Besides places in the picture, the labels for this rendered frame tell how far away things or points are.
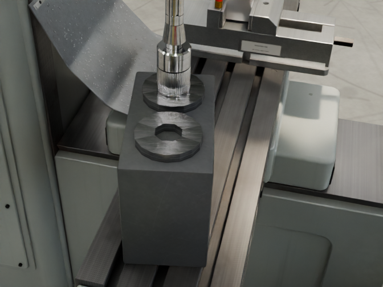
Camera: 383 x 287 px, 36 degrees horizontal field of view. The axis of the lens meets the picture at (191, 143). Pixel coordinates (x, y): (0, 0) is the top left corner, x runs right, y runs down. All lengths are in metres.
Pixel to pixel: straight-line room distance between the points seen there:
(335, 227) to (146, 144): 0.69
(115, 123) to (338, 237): 0.55
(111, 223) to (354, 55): 2.43
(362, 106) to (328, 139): 1.57
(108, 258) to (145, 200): 0.15
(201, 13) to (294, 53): 0.22
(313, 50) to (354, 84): 1.73
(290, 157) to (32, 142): 0.56
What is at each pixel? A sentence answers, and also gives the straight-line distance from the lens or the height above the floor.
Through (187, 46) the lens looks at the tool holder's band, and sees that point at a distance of 0.81.
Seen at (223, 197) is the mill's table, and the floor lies 0.90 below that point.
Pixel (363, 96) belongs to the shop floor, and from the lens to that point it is 2.92.
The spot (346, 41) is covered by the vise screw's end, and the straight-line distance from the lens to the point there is 1.31.
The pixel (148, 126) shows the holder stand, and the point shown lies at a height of 1.13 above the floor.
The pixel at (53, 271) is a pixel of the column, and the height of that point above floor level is 0.33.
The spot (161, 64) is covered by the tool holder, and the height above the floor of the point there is 1.18.
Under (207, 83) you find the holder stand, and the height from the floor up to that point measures 1.11.
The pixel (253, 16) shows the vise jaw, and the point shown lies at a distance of 1.24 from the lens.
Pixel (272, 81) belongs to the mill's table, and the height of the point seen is 0.93.
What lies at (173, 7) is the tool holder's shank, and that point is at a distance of 0.77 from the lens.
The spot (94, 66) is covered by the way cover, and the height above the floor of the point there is 0.93.
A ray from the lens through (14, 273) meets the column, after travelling 1.69.
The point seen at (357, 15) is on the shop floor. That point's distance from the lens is 3.62.
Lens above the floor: 1.61
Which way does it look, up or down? 40 degrees down
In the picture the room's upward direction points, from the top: 2 degrees clockwise
